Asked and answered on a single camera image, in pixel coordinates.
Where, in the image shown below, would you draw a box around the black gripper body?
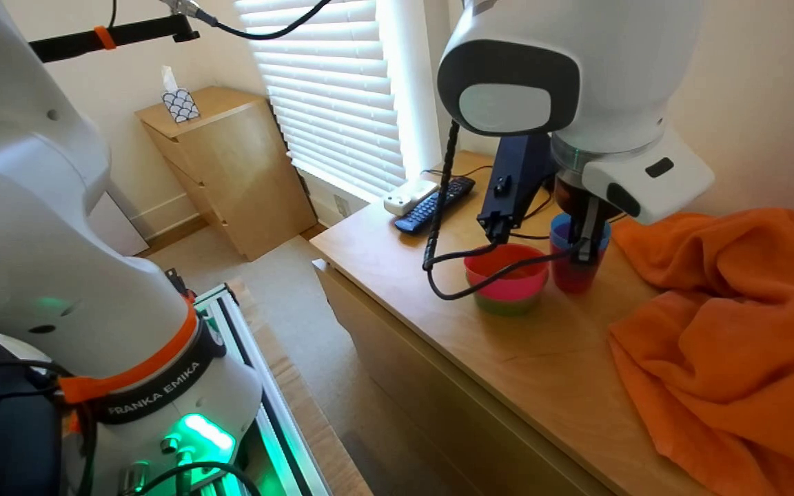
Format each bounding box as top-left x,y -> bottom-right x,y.
550,175 -> 622,232

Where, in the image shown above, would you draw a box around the blue plastic cup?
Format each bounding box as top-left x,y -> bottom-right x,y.
549,213 -> 615,270

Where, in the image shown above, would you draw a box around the red plastic cup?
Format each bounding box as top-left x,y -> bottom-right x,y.
550,256 -> 600,297

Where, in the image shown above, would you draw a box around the red plastic bowl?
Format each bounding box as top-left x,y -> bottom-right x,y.
464,243 -> 550,305

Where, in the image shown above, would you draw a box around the green plastic bowl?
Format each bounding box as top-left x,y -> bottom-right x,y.
475,289 -> 546,319

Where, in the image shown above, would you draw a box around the black remote control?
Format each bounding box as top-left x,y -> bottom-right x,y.
392,175 -> 477,238

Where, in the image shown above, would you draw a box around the light wooden dresser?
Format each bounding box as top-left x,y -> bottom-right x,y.
309,150 -> 794,496

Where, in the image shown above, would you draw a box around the white remote control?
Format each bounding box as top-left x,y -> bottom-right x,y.
381,176 -> 440,221

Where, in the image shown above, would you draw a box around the orange cloth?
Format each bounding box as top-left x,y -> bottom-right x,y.
604,208 -> 794,496

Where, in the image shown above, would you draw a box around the white window blinds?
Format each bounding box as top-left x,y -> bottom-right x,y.
233,0 -> 408,202

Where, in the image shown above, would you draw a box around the small wooden cabinet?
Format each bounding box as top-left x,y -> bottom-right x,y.
134,84 -> 319,261

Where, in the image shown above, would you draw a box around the patterned tissue box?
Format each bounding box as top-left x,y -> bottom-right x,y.
158,63 -> 204,128

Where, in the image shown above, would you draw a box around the black pole with orange tape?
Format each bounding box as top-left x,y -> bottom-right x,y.
28,11 -> 200,66

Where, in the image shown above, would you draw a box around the dark fabric bag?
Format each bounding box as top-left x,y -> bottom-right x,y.
0,329 -> 64,496

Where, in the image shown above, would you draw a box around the dark blue wrist camera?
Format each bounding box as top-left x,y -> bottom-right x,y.
475,133 -> 560,249

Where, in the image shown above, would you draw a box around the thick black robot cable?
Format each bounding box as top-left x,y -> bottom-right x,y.
419,119 -> 570,304

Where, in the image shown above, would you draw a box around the black overhead cable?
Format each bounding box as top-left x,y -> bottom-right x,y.
159,0 -> 337,45

